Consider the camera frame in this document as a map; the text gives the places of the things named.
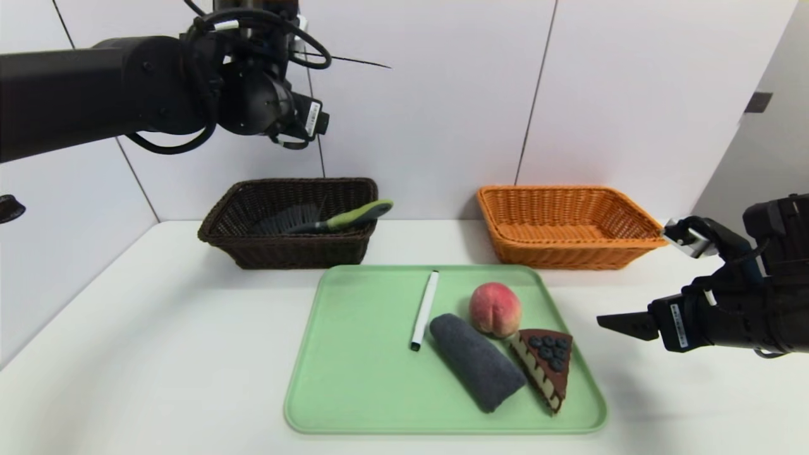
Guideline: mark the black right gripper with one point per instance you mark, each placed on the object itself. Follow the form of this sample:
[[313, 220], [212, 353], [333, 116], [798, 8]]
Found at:
[[677, 325]]

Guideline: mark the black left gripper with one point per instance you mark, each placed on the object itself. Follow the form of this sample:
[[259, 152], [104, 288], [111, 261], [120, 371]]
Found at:
[[312, 118]]

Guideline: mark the dark grey towel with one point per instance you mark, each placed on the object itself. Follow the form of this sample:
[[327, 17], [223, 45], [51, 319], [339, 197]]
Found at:
[[477, 363]]

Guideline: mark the white marker pen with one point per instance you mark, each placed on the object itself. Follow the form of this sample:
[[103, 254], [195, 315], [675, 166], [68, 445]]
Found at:
[[425, 309]]

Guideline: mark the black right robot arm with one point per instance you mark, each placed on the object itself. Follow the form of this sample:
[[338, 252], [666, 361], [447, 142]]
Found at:
[[784, 265]]

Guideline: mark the orange and black left arm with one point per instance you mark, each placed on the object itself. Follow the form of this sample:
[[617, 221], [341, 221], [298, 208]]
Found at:
[[95, 88]]

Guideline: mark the orange wicker basket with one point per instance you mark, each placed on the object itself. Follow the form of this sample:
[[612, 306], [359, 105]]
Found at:
[[569, 253]]

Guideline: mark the dark brown wicker basket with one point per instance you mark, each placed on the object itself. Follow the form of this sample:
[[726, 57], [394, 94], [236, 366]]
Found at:
[[297, 253]]

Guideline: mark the chocolate blueberry cake slice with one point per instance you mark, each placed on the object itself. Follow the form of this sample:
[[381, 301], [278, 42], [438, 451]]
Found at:
[[551, 365]]

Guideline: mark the pink peach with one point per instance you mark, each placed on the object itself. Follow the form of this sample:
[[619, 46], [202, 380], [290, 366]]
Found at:
[[495, 309]]

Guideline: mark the light green plastic tray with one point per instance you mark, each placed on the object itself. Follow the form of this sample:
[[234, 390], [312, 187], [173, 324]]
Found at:
[[366, 379]]

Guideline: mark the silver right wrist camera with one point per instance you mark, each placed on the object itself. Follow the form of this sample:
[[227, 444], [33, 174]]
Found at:
[[689, 238]]

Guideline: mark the small black wall fixture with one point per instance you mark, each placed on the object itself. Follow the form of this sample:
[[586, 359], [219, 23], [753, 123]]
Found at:
[[758, 102]]

